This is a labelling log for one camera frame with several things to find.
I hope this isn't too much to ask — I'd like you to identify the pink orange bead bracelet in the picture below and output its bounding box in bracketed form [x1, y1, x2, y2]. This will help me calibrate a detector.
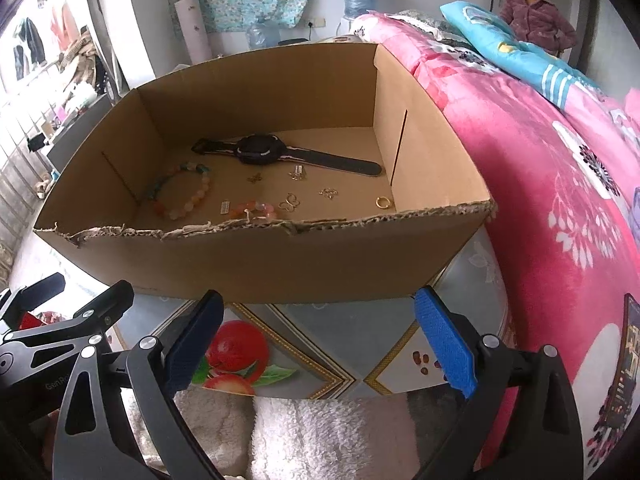
[229, 199, 279, 222]

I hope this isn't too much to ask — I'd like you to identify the multicolour bead bracelet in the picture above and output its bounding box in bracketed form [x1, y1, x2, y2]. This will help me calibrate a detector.
[145, 160, 213, 221]

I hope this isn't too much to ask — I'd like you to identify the silver rhinestone clip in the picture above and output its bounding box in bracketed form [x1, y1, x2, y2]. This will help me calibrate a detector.
[288, 165, 306, 181]

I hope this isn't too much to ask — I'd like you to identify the dark cabinet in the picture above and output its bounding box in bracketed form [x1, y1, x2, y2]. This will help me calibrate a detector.
[47, 94, 112, 172]

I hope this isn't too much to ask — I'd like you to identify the black watch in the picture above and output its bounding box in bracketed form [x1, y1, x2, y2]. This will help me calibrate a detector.
[192, 134, 383, 177]

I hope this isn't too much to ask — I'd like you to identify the small silver earring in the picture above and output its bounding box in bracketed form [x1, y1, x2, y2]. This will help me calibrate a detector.
[319, 188, 338, 200]

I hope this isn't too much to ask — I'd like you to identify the brown cardboard box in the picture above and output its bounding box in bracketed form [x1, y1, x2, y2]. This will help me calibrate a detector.
[35, 44, 495, 300]

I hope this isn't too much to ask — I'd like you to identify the pink floral blanket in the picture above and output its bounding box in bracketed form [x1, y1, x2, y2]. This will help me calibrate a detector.
[354, 13, 639, 479]

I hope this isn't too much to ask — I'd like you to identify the pink rolled mat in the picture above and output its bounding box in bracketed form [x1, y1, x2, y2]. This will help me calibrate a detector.
[175, 0, 213, 64]

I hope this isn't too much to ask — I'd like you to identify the blue pillow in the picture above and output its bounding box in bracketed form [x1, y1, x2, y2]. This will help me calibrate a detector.
[440, 0, 604, 110]

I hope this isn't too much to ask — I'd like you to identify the person in purple jacket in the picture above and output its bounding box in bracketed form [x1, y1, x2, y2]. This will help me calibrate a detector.
[499, 0, 577, 56]

